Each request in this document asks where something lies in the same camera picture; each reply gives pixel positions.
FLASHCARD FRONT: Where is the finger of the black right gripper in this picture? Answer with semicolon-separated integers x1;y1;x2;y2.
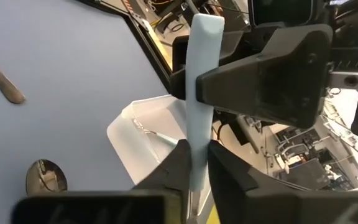
196;24;334;129
169;30;245;100

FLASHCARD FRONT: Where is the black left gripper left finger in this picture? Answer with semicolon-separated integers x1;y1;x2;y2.
11;139;192;224

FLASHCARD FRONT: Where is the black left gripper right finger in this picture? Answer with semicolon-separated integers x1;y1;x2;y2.
208;140;358;224

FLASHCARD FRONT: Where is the light blue-handled utensil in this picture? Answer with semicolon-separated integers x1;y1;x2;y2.
185;12;226;224

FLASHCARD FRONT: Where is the light blue-handled fork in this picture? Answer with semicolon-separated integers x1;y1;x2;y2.
131;117;180;147

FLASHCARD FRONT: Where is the yellow plastic bin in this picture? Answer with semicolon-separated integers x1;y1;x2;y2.
205;203;223;224

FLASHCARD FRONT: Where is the white translucent plastic bin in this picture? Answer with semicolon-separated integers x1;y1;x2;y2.
106;94;213;218

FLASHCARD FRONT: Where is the silver metal spoon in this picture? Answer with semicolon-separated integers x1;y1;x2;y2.
25;159;68;197

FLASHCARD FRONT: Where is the black table edge frame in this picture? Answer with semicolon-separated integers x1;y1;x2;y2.
75;0;174;93

